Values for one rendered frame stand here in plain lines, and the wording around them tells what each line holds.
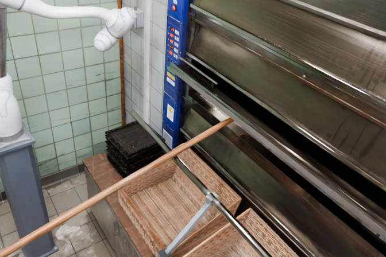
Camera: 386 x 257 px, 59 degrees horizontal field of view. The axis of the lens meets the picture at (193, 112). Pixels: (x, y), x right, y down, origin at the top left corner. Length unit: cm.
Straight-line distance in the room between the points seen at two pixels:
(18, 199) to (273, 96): 157
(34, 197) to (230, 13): 156
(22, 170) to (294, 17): 163
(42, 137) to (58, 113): 24
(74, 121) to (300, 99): 196
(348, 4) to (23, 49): 197
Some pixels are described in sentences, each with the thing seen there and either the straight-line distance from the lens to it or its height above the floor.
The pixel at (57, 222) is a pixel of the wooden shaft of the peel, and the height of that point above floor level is 110.
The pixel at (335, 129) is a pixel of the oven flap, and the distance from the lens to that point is 137.
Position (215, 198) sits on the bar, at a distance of 145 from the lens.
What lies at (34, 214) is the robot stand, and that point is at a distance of 243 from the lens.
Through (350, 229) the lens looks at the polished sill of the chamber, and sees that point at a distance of 154.
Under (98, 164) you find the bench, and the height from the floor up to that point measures 58.
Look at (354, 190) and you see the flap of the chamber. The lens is 134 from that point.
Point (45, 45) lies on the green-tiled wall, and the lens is 256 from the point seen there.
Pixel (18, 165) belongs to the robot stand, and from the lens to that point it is 214.
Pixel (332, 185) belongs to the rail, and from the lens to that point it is 128.
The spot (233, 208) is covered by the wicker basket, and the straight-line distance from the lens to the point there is 193.
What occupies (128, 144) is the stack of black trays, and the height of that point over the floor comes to 83.
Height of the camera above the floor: 224
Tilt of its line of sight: 34 degrees down
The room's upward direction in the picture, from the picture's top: 6 degrees clockwise
